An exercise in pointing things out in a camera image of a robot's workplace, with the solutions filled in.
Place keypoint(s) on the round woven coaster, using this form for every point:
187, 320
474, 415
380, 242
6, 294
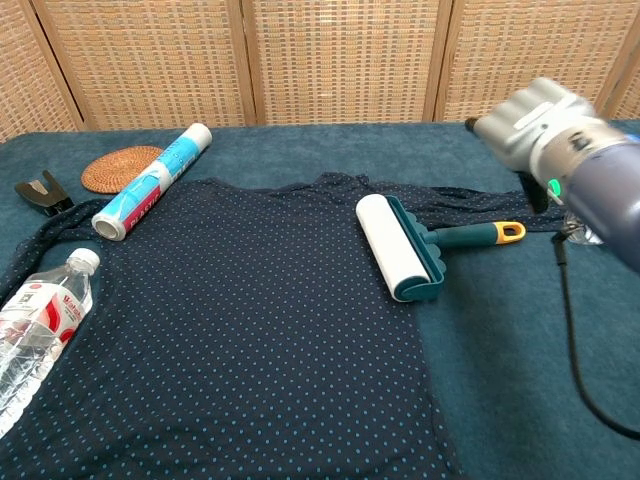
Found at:
117, 167

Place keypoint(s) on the small clear bottle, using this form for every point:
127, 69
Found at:
582, 235

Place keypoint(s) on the large clear water bottle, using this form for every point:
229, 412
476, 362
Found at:
35, 330

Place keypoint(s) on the woven folding screen panel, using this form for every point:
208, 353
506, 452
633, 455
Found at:
145, 60
631, 65
25, 75
345, 60
500, 45

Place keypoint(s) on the navy polka dot shirt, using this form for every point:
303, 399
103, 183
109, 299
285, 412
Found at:
250, 325

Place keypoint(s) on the plastic wrap roll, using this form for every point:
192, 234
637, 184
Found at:
150, 182

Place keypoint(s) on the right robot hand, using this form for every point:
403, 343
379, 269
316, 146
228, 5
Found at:
530, 120

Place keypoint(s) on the teal lint roller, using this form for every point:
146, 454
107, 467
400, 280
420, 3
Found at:
395, 250

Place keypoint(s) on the blue table cover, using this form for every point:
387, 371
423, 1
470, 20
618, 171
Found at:
500, 375

